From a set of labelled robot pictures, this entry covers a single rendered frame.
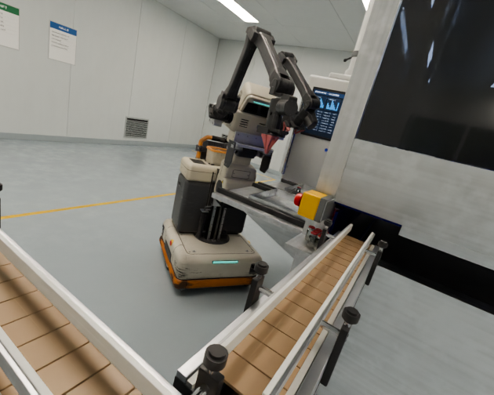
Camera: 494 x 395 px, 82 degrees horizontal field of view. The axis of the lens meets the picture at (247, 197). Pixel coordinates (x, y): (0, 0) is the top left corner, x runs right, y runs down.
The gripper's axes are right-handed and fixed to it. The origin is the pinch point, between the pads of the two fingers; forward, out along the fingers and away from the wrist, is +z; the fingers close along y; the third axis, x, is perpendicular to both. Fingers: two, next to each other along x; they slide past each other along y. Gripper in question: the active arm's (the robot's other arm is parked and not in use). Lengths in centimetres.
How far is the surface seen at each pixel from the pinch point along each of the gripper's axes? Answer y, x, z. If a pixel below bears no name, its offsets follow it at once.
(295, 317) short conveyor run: 43, -61, 17
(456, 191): 61, -12, -4
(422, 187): 54, -12, -3
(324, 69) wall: -189, 542, -156
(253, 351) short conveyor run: 42, -72, 17
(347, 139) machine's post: 31.4, -12.3, -10.8
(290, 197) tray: 7.0, 19.8, 19.0
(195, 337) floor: -21, 9, 108
